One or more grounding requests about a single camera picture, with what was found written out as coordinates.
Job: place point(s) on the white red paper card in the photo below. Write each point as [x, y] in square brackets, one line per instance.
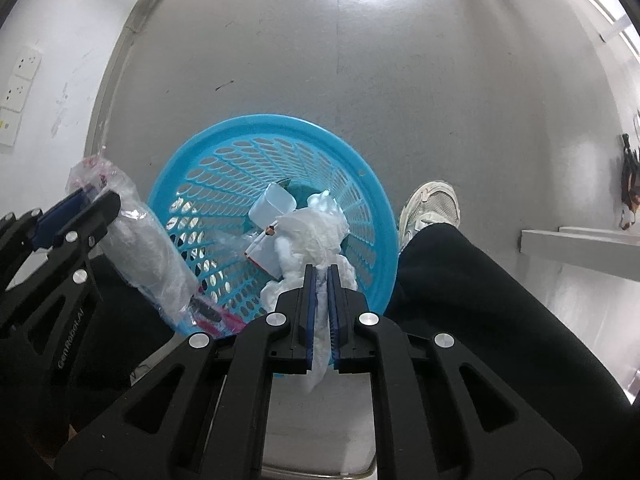
[260, 255]

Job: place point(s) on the blue plastic basket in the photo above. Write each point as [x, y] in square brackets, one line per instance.
[210, 160]

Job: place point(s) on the person's black trouser leg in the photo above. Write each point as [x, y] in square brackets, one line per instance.
[490, 310]

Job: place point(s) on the clear plastic bag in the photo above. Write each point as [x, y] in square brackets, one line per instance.
[145, 250]

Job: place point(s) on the white wall socket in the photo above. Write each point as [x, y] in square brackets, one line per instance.
[14, 94]
[9, 127]
[25, 62]

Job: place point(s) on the white sneaker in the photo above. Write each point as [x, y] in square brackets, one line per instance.
[432, 205]

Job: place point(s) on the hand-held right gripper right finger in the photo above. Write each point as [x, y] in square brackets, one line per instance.
[335, 320]

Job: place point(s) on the pink blue wrapper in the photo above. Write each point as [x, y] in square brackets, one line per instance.
[220, 317]

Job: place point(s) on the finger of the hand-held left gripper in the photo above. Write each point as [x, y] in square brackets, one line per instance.
[102, 210]
[65, 210]

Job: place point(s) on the dark hanging object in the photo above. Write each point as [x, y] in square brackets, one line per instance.
[630, 180]

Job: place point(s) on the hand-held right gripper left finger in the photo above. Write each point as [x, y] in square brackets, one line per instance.
[310, 320]

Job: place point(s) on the white plastic bag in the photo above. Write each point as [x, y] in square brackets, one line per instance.
[310, 240]

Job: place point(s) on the white bar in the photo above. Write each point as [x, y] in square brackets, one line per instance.
[575, 245]

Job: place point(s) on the white plastic cup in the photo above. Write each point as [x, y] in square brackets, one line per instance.
[270, 205]

